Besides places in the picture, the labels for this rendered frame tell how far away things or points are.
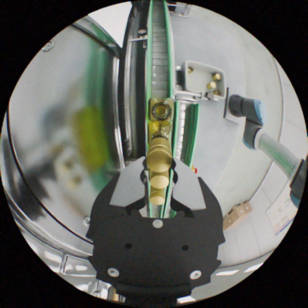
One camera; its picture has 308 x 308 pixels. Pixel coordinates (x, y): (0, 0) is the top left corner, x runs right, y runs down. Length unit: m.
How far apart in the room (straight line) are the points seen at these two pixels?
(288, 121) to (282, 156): 3.36
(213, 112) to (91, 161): 0.61
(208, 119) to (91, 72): 0.57
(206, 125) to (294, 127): 3.40
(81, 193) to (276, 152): 0.58
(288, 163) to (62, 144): 0.57
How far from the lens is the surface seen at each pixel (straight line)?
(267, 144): 0.50
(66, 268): 0.22
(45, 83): 0.15
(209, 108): 0.61
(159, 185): 0.18
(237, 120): 0.73
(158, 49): 0.49
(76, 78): 0.19
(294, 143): 3.66
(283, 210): 3.91
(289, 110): 3.86
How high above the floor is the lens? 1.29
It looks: 62 degrees down
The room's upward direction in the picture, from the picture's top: 173 degrees counter-clockwise
